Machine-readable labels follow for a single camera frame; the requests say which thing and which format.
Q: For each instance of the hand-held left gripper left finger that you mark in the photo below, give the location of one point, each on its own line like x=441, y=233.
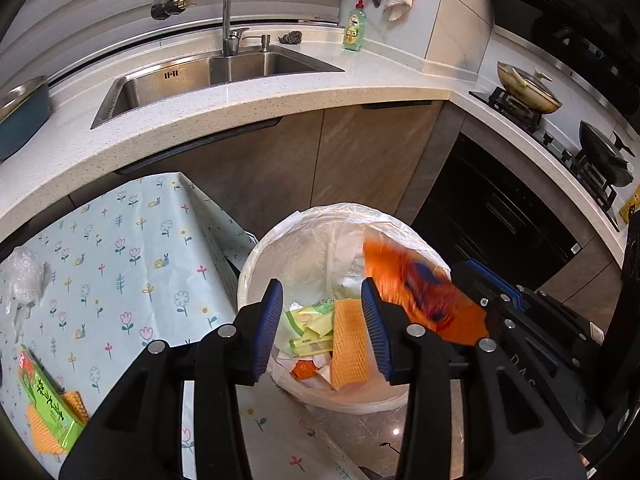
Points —
x=265, y=332

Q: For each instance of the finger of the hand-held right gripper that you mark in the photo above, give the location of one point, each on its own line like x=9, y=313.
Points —
x=472, y=282
x=505, y=287

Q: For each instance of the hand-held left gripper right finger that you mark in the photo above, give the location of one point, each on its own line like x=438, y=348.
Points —
x=376, y=332

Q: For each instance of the orange foam net sleeve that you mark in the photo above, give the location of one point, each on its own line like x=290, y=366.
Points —
x=77, y=405
x=350, y=345

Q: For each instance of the yellow green snack packet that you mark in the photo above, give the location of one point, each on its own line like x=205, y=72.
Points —
x=307, y=315
x=310, y=344

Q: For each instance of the orange snack wrapper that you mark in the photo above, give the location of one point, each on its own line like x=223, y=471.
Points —
x=302, y=370
x=395, y=270

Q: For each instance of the white plastic trash bin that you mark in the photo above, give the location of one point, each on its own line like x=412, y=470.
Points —
x=350, y=402

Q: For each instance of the white lined trash bin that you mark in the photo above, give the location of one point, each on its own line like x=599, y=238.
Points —
x=320, y=240

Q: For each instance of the black built-in oven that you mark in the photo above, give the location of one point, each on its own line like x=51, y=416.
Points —
x=490, y=210

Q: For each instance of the yellow box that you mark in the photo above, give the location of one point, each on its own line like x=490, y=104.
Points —
x=630, y=211

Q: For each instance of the floral light blue tablecloth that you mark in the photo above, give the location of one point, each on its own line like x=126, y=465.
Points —
x=125, y=270

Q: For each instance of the black gas stove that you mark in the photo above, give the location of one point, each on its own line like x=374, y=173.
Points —
x=550, y=137

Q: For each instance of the black wok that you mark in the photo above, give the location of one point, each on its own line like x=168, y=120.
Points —
x=605, y=155

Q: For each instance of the wooden base cabinet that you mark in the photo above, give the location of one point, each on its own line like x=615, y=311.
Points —
x=360, y=160

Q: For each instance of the yellow pan with glass lid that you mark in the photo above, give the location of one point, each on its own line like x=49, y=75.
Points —
x=530, y=90

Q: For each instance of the green carton packet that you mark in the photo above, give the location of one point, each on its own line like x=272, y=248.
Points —
x=47, y=405

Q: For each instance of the speckled kitchen countertop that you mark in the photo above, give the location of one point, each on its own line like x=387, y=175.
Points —
x=300, y=90

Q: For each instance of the clear crumpled plastic wrap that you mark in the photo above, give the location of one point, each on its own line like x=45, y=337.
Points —
x=25, y=275

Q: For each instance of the stainless steel sink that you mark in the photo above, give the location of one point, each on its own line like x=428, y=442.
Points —
x=200, y=77

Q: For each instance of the green dish soap bottle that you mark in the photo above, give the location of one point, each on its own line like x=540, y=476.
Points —
x=354, y=30

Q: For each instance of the black range hood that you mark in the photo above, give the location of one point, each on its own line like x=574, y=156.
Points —
x=565, y=10

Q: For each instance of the dark scouring ball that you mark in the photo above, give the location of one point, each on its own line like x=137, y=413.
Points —
x=289, y=38

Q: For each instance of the dark blue basin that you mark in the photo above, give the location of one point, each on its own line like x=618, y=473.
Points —
x=20, y=130

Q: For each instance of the chrome kitchen faucet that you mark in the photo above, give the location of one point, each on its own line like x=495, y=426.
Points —
x=226, y=10

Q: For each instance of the grey striped window blind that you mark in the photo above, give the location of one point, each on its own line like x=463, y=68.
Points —
x=100, y=15

